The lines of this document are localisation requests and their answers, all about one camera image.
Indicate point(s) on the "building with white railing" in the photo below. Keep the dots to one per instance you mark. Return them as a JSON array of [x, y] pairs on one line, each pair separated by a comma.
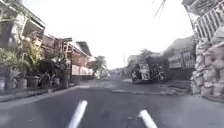
[[206, 20]]

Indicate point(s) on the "grey asphalt road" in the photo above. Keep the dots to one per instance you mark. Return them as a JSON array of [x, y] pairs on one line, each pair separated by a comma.
[[110, 103]]

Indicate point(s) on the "row of buildings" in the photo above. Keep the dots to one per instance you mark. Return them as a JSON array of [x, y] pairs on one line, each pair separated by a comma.
[[50, 50]]

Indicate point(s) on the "pile of pale sacks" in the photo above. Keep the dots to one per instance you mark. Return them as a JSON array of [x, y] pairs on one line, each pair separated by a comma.
[[210, 71]]

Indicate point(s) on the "motorcycle with sidecar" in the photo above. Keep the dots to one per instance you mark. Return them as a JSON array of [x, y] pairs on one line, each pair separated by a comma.
[[146, 72]]

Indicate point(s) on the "tree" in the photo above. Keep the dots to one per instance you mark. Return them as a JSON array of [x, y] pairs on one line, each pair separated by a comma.
[[145, 53], [98, 65]]

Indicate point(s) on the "row of potted plants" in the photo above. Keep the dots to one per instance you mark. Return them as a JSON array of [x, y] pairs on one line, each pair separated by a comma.
[[23, 71]]

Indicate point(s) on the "dark wall with signs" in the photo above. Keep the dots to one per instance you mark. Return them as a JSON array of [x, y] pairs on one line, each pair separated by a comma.
[[178, 61]]

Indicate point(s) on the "robot's own part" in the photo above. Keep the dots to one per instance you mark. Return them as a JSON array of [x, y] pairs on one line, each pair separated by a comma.
[[78, 114], [147, 119]]

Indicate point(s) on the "grey concrete kerb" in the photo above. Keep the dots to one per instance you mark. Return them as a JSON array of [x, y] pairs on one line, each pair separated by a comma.
[[33, 92]]

